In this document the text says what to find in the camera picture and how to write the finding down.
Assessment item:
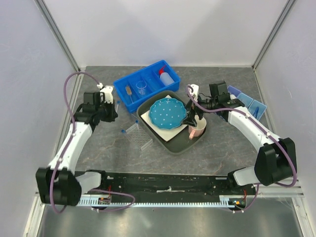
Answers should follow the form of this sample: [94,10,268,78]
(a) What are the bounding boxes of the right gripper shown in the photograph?
[181,93,218,127]

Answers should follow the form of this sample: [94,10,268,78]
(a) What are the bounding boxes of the white wash bottle red cap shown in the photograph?
[158,66,174,86]

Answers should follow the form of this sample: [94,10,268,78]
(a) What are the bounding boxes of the blue safety glasses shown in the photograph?
[253,107,259,118]

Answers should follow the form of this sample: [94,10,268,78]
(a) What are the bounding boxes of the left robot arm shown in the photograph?
[36,85,118,206]

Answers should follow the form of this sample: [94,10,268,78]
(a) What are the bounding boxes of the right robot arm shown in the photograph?
[182,81,297,195]

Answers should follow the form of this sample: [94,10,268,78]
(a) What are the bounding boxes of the pink ceramic mug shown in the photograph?
[189,115,207,140]

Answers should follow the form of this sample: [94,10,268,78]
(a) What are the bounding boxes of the dark green tray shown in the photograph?
[136,90,208,155]

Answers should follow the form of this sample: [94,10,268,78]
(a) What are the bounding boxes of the teal polka dot plate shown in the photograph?
[149,97,187,130]

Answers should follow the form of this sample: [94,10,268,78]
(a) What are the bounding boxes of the white square plate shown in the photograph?
[140,94,196,143]

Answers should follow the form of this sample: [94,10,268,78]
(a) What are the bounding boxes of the clear acrylic tube rack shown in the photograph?
[126,123,153,151]

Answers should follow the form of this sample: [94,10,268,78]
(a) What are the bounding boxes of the blue divided storage bin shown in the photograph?
[114,60,181,113]

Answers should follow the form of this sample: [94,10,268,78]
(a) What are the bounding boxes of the light blue three-compartment box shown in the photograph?
[227,85,267,120]

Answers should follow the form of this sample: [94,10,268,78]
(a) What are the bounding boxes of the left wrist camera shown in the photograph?
[97,83,114,104]

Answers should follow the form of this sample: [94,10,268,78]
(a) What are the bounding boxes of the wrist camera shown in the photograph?
[97,83,114,104]
[188,84,199,102]

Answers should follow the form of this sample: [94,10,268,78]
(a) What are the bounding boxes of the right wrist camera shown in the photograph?
[188,84,199,102]

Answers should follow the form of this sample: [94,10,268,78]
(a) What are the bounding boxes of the left aluminium frame post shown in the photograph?
[33,0,82,75]

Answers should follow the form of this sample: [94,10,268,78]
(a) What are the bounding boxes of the aluminium frame post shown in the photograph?
[251,0,297,71]
[33,0,82,75]

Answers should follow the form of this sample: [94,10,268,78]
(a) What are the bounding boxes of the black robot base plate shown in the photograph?
[88,172,256,202]

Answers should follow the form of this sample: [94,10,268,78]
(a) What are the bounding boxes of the right aluminium frame post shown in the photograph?
[251,0,297,71]

